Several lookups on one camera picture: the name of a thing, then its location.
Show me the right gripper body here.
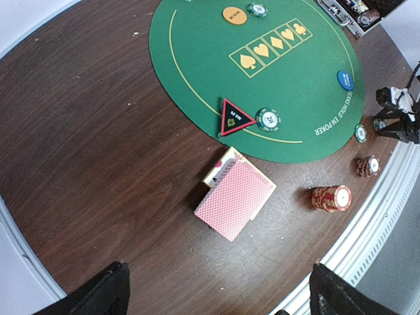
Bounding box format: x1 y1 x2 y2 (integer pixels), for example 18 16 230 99
375 86 419 144

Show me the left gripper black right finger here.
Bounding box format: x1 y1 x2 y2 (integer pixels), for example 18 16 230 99
309 263 396 314

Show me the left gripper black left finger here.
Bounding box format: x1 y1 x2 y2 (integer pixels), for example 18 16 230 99
37 261 131 314

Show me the black triangular all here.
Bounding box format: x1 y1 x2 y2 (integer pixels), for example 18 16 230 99
218 97 257 138

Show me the orange big blind button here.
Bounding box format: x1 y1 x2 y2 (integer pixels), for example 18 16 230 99
222 7 247 25

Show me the blue small blind button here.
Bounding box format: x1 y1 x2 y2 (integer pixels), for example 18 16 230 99
337 70 355 91

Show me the red orange chip stack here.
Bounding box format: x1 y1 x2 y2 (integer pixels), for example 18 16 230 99
311 185 352 213

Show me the aluminium poker case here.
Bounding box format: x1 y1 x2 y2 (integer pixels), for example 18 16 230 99
316 0 405 37

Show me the green round poker mat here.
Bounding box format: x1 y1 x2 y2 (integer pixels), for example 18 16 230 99
149 1 365 163

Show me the red backed card deck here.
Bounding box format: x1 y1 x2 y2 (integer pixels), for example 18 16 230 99
194 159 276 242

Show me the card deck box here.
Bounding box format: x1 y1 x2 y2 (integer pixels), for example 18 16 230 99
202 146 245 188

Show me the aluminium front rail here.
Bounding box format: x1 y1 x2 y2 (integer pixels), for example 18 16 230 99
272 140 420 315

